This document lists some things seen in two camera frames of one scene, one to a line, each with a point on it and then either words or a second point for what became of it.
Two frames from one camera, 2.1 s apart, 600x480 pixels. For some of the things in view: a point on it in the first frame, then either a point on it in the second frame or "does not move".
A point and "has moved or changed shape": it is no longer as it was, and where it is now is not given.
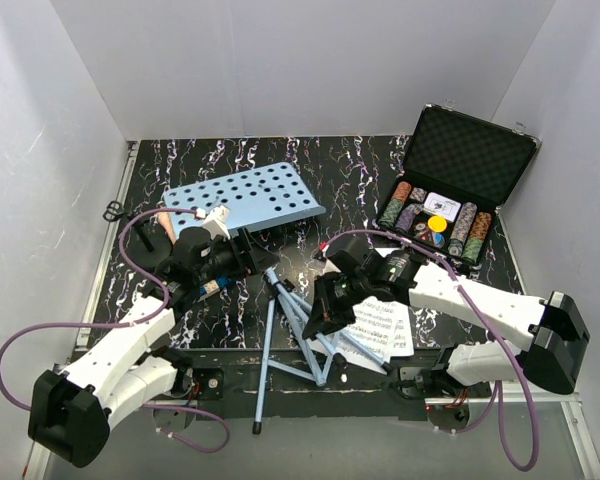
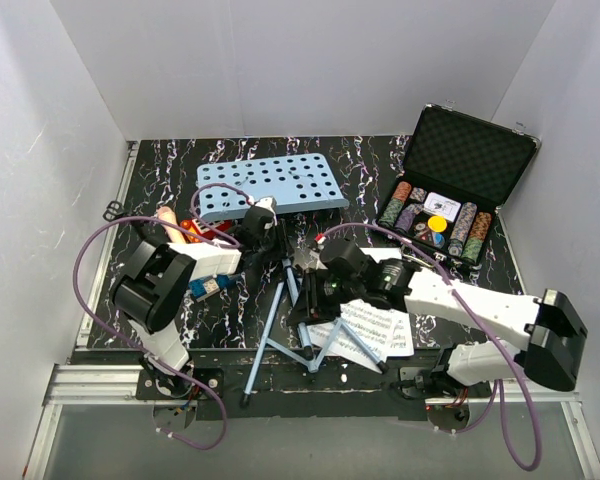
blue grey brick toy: x=207 y=288 does not move
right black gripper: x=325 y=317 → x=308 y=309
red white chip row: x=402 y=191 does not move
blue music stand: x=297 y=333 has moved or changed shape
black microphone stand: x=149 y=249 has moved or changed shape
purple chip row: x=405 y=220 does not move
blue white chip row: x=462 y=227 does not move
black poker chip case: x=461 y=171 does not move
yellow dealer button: x=437 y=223 does not move
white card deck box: x=442 y=206 does not move
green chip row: x=391 y=213 does not move
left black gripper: x=253 y=261 → x=283 y=251
